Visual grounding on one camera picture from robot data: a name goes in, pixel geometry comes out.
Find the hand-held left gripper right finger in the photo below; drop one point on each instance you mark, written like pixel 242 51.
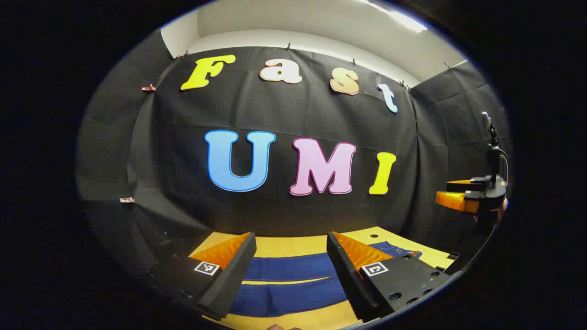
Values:
pixel 348 279

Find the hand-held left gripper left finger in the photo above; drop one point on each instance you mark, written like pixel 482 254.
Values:
pixel 234 279

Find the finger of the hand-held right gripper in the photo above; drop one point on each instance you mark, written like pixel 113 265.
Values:
pixel 451 200
pixel 463 186

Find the blue jeans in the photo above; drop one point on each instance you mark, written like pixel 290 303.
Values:
pixel 284 298

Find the white backdrop clip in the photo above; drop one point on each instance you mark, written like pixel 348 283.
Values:
pixel 127 200

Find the black backdrop cloth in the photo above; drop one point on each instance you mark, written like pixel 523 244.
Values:
pixel 275 114

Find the ceiling light strip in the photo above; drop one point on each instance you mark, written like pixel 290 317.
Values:
pixel 399 17

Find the copper backdrop clip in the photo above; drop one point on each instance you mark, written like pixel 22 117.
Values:
pixel 147 88

